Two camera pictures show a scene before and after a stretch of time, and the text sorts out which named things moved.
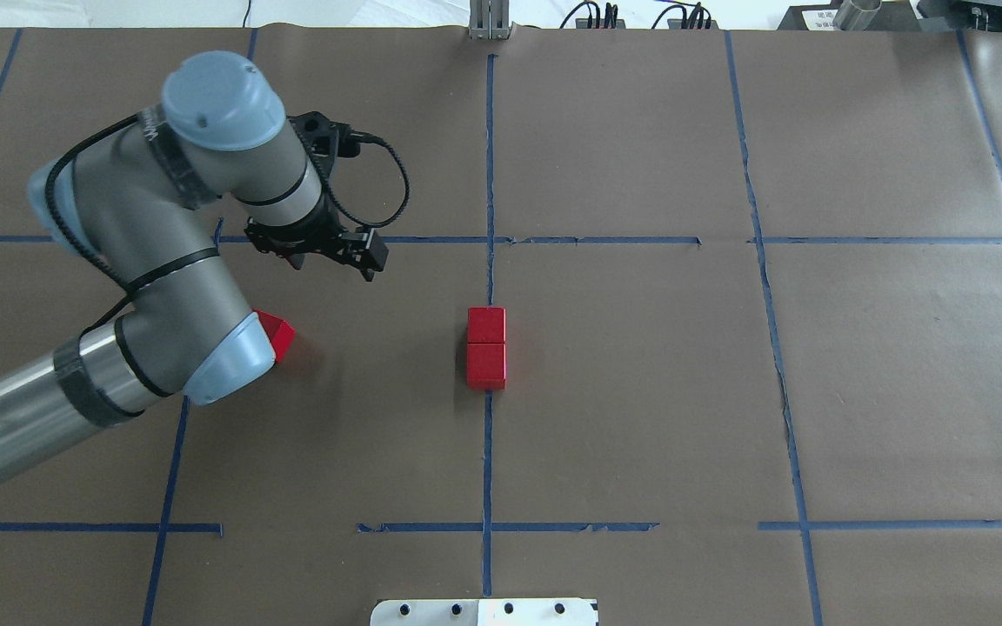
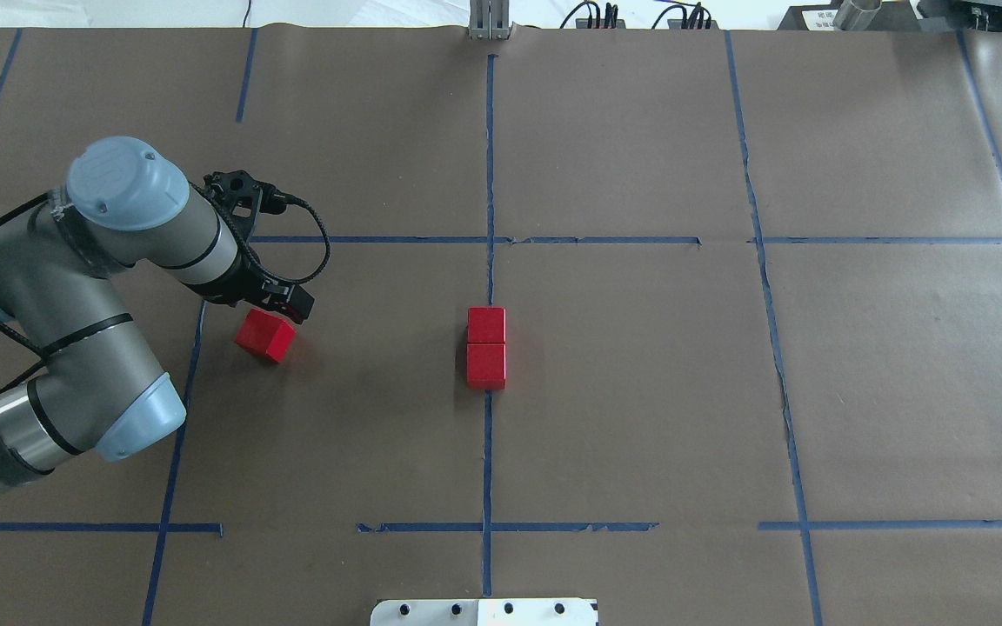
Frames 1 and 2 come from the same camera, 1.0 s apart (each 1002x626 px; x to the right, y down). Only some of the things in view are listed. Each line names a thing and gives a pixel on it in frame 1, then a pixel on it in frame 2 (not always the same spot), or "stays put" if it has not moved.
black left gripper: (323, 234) -> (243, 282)
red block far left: (279, 333) stays put
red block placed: (486, 324) stays put
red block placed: (486, 365) stays put
